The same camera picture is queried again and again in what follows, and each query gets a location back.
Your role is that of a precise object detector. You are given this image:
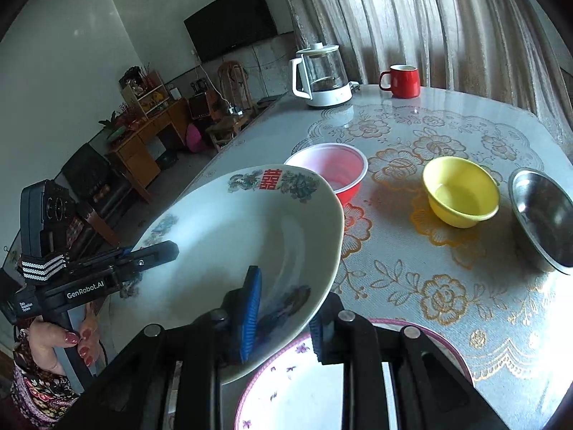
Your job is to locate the yellow bowl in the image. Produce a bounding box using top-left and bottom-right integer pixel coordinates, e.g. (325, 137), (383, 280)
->
(423, 157), (500, 228)

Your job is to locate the purple rimmed plate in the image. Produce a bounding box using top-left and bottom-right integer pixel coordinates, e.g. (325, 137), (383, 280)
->
(233, 318), (475, 430)

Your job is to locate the steel bowl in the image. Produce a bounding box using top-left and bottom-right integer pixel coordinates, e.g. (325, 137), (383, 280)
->
(508, 168), (573, 275)

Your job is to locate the person's left forearm floral sleeve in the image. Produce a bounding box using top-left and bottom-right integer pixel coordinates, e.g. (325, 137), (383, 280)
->
(9, 354), (80, 428)

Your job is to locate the wooden shelf box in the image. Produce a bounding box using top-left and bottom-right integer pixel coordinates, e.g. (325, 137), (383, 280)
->
(119, 66), (167, 118)

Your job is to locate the black wall television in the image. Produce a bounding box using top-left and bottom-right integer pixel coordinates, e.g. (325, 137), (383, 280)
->
(183, 0), (279, 64)

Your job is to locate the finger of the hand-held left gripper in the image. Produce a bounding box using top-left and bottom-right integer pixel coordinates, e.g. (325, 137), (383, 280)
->
(120, 240), (180, 275)

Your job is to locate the red mug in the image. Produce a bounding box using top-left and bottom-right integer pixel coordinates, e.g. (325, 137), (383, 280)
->
(380, 64), (422, 98)

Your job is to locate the beige curtain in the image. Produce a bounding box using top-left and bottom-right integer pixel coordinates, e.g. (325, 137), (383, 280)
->
(278, 0), (573, 144)

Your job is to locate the lace flower print tablecloth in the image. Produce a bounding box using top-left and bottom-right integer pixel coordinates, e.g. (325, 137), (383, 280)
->
(179, 83), (573, 430)

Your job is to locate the dark furniture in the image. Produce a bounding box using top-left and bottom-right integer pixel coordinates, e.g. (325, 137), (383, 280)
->
(60, 143), (135, 256)

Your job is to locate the glass kettle white base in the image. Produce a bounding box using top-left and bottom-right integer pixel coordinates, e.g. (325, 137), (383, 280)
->
(289, 42), (361, 108)

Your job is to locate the wooden chair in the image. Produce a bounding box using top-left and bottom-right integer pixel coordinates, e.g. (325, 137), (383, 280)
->
(206, 60), (261, 152)

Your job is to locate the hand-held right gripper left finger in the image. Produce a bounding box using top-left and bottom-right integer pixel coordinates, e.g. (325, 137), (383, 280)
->
(58, 265), (265, 430)

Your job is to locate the person's left hand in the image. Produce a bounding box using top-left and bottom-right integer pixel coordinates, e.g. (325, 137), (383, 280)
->
(28, 307), (103, 377)

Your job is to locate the wooden desk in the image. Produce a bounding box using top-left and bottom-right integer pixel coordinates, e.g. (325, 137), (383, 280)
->
(105, 99), (191, 204)

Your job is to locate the white floral plate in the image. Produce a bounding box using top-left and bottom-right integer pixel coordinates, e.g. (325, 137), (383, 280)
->
(96, 164), (345, 385)

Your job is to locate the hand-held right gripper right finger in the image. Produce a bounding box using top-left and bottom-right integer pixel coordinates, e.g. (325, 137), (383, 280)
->
(309, 293), (511, 430)

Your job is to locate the green potted plant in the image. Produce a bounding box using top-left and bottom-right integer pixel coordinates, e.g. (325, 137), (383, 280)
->
(98, 111), (127, 143)

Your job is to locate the red bowl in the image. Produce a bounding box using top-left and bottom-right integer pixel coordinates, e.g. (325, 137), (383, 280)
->
(283, 143), (369, 207)

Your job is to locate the pink round object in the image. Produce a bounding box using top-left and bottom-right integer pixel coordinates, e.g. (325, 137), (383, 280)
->
(185, 123), (205, 154)

